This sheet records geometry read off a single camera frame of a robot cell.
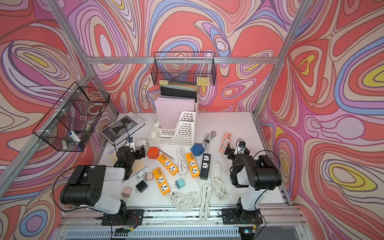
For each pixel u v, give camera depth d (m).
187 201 0.78
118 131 1.04
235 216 0.73
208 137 1.01
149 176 0.86
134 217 0.73
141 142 0.96
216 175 0.86
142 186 0.84
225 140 1.00
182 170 0.86
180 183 0.82
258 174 0.48
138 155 0.85
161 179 0.84
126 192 0.80
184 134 0.87
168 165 0.88
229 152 0.83
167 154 0.96
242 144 0.78
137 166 0.90
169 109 0.88
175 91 0.93
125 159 0.72
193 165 0.89
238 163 0.69
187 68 0.96
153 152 0.91
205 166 0.88
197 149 0.92
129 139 0.81
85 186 0.45
